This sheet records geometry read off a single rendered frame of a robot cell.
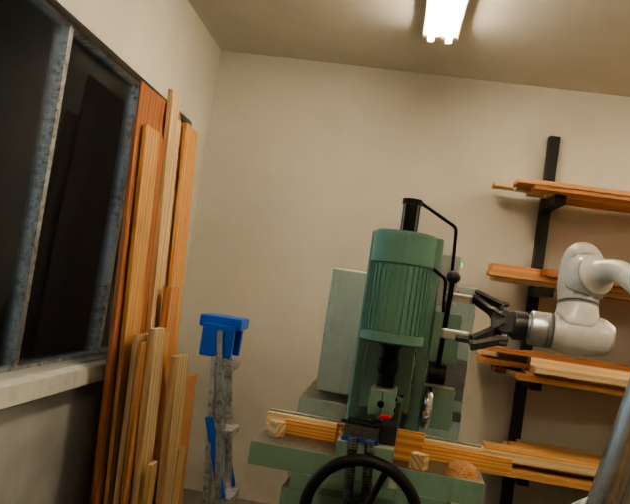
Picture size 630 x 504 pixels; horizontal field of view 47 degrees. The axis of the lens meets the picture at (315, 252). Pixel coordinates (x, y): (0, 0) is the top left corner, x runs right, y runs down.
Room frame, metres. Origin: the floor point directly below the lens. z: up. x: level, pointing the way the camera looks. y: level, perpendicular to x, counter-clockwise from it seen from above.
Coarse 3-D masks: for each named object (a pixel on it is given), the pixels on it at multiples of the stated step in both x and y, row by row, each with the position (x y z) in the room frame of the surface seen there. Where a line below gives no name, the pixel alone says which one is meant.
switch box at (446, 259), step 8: (448, 256) 2.28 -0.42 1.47; (456, 256) 2.28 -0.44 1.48; (448, 264) 2.28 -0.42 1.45; (456, 264) 2.28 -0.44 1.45; (440, 272) 2.28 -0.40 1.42; (440, 280) 2.28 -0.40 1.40; (440, 288) 2.28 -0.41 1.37; (448, 288) 2.28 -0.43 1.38; (456, 288) 2.28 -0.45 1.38; (440, 296) 2.28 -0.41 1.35; (440, 304) 2.28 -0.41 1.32
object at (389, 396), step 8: (376, 392) 1.99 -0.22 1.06; (384, 392) 1.98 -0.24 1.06; (392, 392) 1.98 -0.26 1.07; (376, 400) 1.99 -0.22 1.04; (384, 400) 1.98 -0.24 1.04; (392, 400) 1.98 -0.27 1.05; (368, 408) 1.99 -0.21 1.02; (376, 408) 1.99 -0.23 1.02; (384, 408) 1.98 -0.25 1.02; (392, 408) 1.98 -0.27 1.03; (392, 416) 1.98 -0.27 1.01
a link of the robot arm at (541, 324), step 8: (536, 312) 1.85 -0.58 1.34; (544, 312) 1.86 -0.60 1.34; (536, 320) 1.83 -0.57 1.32; (544, 320) 1.83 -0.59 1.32; (552, 320) 1.83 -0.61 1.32; (528, 328) 1.84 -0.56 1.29; (536, 328) 1.83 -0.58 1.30; (544, 328) 1.82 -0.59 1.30; (552, 328) 1.82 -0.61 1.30; (528, 336) 1.85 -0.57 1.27; (536, 336) 1.83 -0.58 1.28; (544, 336) 1.83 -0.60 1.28; (552, 336) 1.82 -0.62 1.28; (528, 344) 1.86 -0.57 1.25; (536, 344) 1.85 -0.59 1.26; (544, 344) 1.84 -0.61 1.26
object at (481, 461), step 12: (288, 420) 2.06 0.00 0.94; (288, 432) 2.06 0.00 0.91; (300, 432) 2.06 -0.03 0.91; (312, 432) 2.05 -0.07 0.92; (324, 432) 2.05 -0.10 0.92; (432, 444) 2.02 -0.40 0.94; (432, 456) 2.00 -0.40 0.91; (444, 456) 2.00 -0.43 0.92; (456, 456) 1.99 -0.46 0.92; (468, 456) 1.99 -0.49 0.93; (480, 456) 1.98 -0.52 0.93; (492, 456) 1.98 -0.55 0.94; (480, 468) 1.98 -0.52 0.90; (492, 468) 1.97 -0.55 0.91; (504, 468) 1.97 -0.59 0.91
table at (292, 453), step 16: (256, 448) 1.92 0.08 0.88; (272, 448) 1.91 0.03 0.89; (288, 448) 1.91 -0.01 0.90; (304, 448) 1.92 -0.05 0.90; (320, 448) 1.95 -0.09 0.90; (256, 464) 1.92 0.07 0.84; (272, 464) 1.91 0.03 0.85; (288, 464) 1.90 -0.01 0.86; (304, 464) 1.90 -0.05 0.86; (320, 464) 1.89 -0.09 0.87; (400, 464) 1.90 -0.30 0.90; (432, 464) 1.95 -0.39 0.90; (336, 480) 1.79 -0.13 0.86; (416, 480) 1.85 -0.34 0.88; (432, 480) 1.85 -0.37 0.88; (448, 480) 1.84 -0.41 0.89; (464, 480) 1.84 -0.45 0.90; (480, 480) 1.85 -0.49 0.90; (384, 496) 1.77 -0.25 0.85; (432, 496) 1.85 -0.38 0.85; (448, 496) 1.84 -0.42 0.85; (464, 496) 1.83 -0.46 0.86; (480, 496) 1.83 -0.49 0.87
